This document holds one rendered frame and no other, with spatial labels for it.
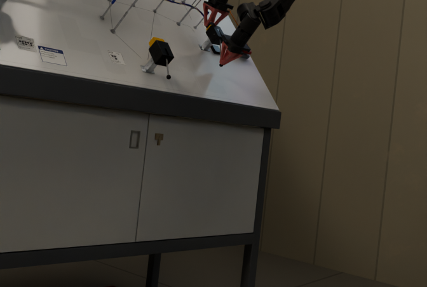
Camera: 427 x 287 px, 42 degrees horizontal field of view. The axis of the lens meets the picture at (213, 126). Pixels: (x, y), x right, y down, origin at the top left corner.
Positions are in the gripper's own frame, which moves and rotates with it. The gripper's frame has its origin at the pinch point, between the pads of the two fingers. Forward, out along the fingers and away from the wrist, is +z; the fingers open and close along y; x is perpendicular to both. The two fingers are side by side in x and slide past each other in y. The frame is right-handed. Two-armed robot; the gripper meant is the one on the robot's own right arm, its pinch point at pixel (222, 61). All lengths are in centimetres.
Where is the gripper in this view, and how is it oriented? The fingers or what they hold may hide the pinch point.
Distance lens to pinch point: 195.9
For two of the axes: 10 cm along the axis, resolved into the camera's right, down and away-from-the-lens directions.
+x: 5.0, 7.0, -5.0
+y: -6.8, -0.4, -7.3
